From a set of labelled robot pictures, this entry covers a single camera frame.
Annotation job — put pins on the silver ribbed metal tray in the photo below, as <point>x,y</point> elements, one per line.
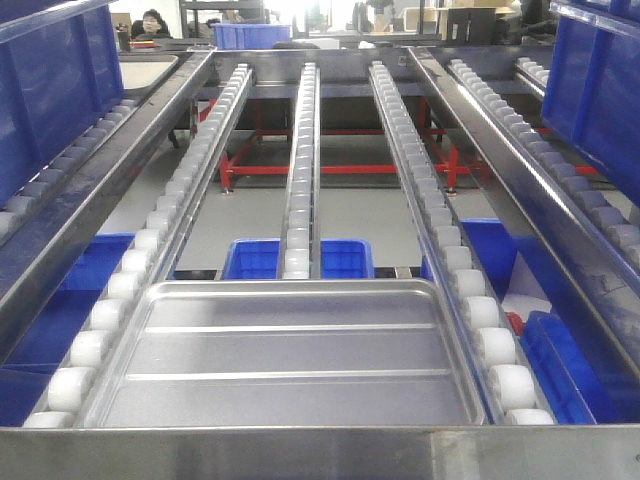
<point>331,353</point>

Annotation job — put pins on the grey tray far left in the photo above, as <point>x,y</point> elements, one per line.
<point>141,73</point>

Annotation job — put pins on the middle white roller track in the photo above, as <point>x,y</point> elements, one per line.
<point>300,241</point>

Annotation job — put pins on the white roller track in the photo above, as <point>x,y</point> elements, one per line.
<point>89,368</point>
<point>500,373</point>
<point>300,241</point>

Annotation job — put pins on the blue crate below middle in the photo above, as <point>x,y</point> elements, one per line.
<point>257,258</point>

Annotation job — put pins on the right white roller track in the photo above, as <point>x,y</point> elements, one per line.
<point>500,373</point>

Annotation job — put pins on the blue crate in background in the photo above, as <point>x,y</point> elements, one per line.
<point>249,36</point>

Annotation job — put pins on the seated person in background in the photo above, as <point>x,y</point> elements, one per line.
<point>151,26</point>

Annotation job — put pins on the blue crate lower right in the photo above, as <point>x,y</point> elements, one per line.
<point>577,373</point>

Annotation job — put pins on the left white roller track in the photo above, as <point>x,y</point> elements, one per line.
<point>89,368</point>

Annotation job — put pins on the far right roller track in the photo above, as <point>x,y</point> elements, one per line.
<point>607,218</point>

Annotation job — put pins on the blue bin upper right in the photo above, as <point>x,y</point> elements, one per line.
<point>592,94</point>

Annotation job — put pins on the blue bin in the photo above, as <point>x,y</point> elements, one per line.
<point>59,74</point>
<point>592,94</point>

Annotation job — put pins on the far left roller track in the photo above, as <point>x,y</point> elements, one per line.
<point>29,198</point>

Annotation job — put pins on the blue bin upper left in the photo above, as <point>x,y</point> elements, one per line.
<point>59,74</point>

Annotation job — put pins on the blue crate lower left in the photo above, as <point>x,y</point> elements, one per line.
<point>27,370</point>

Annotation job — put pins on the red metal floor frame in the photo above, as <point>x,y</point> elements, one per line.
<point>353,147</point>

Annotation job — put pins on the left steel divider rail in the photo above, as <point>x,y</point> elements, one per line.
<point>37,257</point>

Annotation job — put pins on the steel divider rail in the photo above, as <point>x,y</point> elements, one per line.
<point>606,283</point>
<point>37,257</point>

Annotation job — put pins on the right steel divider rail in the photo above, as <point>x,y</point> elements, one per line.
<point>606,283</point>

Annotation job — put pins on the steel front shelf rail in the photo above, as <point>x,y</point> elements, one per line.
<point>487,452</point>

